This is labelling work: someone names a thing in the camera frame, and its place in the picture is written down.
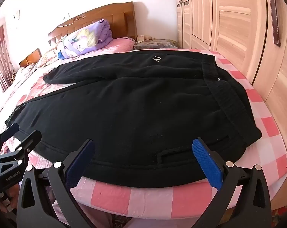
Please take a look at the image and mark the orange floral pillow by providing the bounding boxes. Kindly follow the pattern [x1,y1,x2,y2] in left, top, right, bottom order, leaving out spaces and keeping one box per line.
[38,35,66,63]

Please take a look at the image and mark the black pants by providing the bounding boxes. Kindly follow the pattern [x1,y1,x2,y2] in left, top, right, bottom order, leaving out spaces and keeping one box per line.
[4,51,263,187]

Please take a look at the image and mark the small wooden headboard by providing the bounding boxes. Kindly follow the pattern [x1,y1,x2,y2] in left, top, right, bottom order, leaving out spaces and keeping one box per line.
[18,48,42,67]

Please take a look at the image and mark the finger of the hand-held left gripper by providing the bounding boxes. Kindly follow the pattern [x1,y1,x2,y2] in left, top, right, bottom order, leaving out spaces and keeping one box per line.
[4,130,42,158]
[0,123,20,154]

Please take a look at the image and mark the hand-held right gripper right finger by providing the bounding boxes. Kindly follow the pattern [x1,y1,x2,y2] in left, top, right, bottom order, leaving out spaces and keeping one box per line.
[192,137,273,228]

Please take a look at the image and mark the light wooden wardrobe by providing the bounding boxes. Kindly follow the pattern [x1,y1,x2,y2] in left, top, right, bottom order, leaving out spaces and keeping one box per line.
[174,0,287,152]

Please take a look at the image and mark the floral bed cover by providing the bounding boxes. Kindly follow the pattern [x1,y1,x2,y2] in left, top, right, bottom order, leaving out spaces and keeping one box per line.
[0,60,54,124]

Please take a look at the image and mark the dark red curtain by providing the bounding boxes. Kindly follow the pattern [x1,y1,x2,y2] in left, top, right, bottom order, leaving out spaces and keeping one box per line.
[0,26,16,93]

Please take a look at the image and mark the pink checked plastic sheet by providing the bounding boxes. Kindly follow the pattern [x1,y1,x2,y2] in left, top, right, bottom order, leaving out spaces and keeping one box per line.
[0,48,287,220]

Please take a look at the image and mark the wooden bed headboard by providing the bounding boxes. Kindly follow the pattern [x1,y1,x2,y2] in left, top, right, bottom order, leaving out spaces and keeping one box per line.
[48,1,137,46]

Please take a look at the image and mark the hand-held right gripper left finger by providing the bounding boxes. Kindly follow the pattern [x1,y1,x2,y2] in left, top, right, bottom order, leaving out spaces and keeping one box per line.
[15,138,103,228]

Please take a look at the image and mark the purple floral folded quilt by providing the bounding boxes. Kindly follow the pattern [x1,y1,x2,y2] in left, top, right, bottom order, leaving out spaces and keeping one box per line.
[57,19,113,59]

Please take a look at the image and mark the pink bed sheet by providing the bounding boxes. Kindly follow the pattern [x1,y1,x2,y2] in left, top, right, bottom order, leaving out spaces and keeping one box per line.
[36,37,136,63]

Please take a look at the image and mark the floral covered nightstand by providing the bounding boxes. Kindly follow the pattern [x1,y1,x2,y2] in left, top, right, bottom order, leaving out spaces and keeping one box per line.
[133,39,180,51]

